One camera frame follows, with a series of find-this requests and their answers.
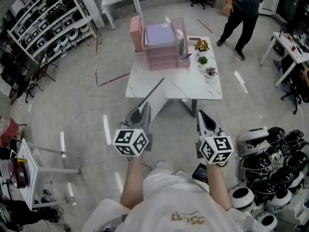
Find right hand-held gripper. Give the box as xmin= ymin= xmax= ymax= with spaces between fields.
xmin=195 ymin=109 xmax=235 ymax=165

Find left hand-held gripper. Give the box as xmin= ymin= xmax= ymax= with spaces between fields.
xmin=112 ymin=101 xmax=154 ymax=158

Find pink desk organizer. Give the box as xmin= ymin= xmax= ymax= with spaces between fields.
xmin=141 ymin=16 xmax=191 ymax=72

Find person's left forearm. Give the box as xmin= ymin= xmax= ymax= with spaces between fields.
xmin=119 ymin=155 xmax=146 ymax=210

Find person's right forearm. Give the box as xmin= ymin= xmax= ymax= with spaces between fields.
xmin=206 ymin=162 xmax=234 ymax=211

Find white work desk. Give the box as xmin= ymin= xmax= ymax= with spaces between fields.
xmin=259 ymin=31 xmax=309 ymax=88

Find black tablet device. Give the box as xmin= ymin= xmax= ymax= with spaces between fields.
xmin=192 ymin=162 xmax=209 ymax=184

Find white marble-top table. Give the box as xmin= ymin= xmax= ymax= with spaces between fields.
xmin=125 ymin=36 xmax=223 ymax=118

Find pile of black white helmets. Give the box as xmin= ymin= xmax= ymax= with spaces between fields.
xmin=228 ymin=126 xmax=309 ymax=229

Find person's white shirt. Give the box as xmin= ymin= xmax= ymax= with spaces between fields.
xmin=84 ymin=172 xmax=268 ymax=232

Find potted plant with purple leaves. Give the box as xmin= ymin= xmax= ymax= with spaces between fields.
xmin=204 ymin=66 xmax=219 ymax=79

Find pink file box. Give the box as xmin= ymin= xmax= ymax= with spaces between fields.
xmin=129 ymin=15 xmax=143 ymax=53

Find lilac folder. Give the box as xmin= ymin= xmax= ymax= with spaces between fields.
xmin=144 ymin=24 xmax=177 ymax=46

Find small green succulent pot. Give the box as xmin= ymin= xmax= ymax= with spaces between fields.
xmin=197 ymin=56 xmax=209 ymax=69

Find potted plant with orange flowers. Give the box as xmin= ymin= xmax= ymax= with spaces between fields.
xmin=194 ymin=39 xmax=210 ymax=57

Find black swivel chair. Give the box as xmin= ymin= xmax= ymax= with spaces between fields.
xmin=280 ymin=54 xmax=309 ymax=115

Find small white table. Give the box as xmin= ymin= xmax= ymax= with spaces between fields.
xmin=101 ymin=0 xmax=143 ymax=30

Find white shelf rack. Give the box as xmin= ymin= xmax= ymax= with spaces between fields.
xmin=6 ymin=0 xmax=98 ymax=59

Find white side table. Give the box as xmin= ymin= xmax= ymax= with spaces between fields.
xmin=17 ymin=137 xmax=82 ymax=212

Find rows of helmets on rack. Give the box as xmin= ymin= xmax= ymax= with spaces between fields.
xmin=14 ymin=0 xmax=84 ymax=54

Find red cloth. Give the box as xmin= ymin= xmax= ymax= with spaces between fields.
xmin=0 ymin=116 xmax=20 ymax=147

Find purple round case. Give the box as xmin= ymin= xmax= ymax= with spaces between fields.
xmin=8 ymin=157 xmax=30 ymax=189

